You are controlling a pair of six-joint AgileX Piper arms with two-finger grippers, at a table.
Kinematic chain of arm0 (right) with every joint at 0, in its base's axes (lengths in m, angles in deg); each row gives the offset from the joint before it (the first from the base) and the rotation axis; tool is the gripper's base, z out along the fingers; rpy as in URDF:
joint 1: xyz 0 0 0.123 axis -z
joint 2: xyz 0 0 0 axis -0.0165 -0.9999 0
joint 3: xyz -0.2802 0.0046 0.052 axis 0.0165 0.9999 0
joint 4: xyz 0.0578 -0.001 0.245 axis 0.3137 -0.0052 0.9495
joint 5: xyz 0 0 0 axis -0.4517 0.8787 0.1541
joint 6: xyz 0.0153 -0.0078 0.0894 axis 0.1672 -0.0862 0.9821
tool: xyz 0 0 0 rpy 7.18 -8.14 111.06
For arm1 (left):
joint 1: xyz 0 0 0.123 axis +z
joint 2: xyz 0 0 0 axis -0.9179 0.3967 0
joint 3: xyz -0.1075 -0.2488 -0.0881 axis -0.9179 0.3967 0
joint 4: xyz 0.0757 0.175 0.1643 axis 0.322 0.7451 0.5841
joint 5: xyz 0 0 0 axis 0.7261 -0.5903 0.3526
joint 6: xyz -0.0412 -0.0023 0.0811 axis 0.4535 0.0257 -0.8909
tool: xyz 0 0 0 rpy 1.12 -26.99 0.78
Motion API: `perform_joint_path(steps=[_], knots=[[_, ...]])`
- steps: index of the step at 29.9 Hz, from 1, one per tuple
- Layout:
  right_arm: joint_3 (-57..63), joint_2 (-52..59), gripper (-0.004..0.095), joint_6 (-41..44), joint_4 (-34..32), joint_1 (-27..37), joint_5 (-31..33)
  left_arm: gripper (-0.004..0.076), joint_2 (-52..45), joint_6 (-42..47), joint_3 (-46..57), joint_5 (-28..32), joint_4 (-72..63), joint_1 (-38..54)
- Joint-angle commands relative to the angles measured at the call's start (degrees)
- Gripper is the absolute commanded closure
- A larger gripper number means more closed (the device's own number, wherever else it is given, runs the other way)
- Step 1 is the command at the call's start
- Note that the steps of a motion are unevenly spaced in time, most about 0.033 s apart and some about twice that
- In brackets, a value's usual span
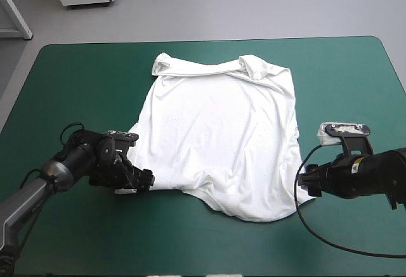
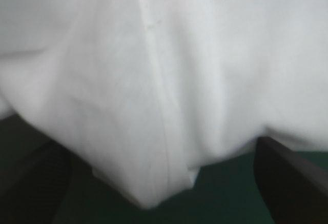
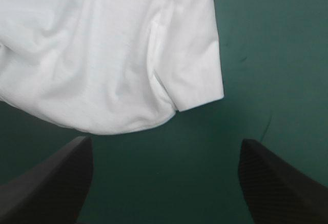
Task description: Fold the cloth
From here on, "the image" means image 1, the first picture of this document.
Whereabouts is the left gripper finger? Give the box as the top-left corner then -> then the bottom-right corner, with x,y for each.
134,168 -> 156,193

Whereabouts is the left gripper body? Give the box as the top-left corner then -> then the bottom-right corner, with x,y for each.
88,136 -> 140,195

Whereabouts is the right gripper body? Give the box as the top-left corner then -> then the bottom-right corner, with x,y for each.
316,153 -> 376,200

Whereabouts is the white T-shirt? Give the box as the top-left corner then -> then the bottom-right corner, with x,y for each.
126,53 -> 317,224

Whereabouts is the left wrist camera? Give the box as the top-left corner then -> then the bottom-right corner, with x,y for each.
106,129 -> 140,147

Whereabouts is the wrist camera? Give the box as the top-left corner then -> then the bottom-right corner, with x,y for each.
106,129 -> 140,147
317,122 -> 374,158

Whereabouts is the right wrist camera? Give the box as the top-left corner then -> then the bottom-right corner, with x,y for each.
317,122 -> 374,158

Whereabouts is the white table frame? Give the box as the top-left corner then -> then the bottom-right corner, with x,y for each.
0,0 -> 34,41

